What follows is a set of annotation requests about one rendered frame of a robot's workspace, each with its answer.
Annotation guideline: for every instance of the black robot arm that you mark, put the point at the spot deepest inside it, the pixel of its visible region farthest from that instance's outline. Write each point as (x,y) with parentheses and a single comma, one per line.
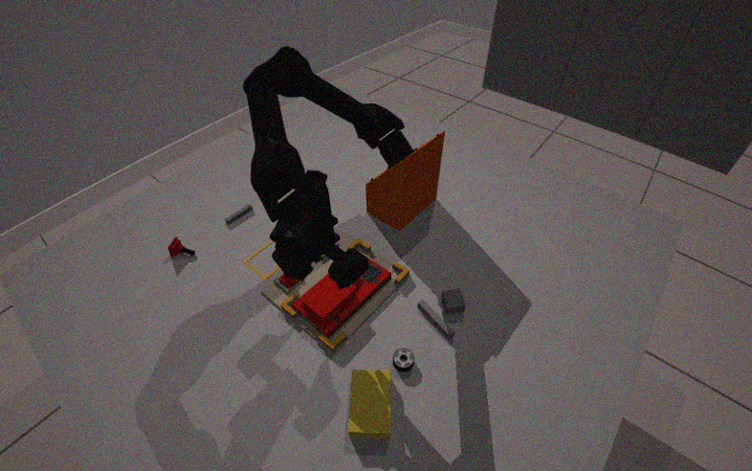
(276,167)

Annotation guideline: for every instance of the olive yellow rectangular block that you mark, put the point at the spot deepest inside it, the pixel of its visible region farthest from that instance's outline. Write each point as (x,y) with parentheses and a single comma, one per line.
(370,404)

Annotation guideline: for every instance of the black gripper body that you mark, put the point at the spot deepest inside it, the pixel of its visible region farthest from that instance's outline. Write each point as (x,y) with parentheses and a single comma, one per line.
(346,266)

